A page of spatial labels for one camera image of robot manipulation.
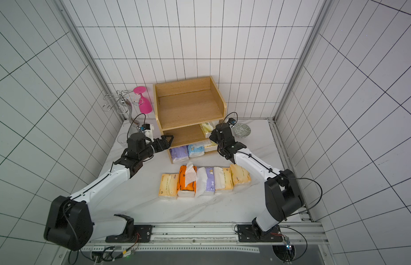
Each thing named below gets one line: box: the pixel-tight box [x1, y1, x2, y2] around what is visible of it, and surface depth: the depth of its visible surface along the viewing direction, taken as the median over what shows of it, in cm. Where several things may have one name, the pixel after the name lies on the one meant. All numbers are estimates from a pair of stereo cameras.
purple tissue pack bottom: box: [170, 145, 190, 163], surface depth 94 cm
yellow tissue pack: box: [158, 172, 179, 199], surface depth 85 cm
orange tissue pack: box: [176, 161, 198, 198], surface depth 84 cm
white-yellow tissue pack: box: [199, 119, 220, 139], surface depth 89 cm
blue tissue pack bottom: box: [187, 144, 205, 158], surface depth 97 cm
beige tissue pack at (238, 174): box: [229, 163, 252, 187], surface depth 88 cm
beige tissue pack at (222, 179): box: [213, 166, 234, 192], surface depth 87 cm
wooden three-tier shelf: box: [153, 76, 228, 164], surface depth 85 cm
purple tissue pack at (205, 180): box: [196, 166, 215, 198], surface depth 85 cm
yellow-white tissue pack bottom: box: [204, 140, 219, 152], surface depth 99 cm
